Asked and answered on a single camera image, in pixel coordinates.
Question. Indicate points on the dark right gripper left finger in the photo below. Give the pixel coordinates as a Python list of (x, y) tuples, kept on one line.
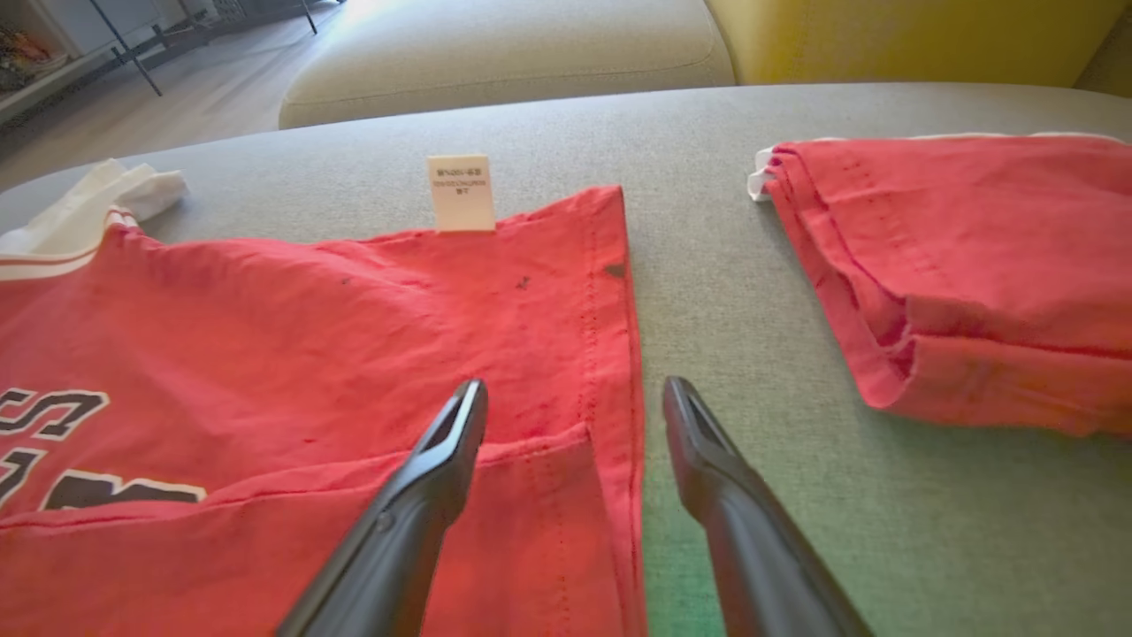
[(389, 557)]

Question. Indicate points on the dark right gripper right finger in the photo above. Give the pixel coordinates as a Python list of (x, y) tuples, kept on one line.
[(761, 566)]

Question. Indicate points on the red garment white side band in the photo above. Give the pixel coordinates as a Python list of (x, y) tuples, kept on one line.
[(990, 265)]

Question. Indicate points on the grey fabric sofa seat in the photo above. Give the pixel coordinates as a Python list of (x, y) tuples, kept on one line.
[(707, 265)]

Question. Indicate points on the beige fabric sofa seat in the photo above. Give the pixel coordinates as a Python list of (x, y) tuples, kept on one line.
[(504, 53)]

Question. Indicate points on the yellow cushion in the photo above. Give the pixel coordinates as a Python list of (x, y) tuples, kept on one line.
[(884, 40)]

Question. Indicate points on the black metal rack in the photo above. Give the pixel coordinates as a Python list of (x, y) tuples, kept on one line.
[(133, 55)]

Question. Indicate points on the colourful toys pile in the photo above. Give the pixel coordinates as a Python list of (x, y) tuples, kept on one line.
[(26, 53)]

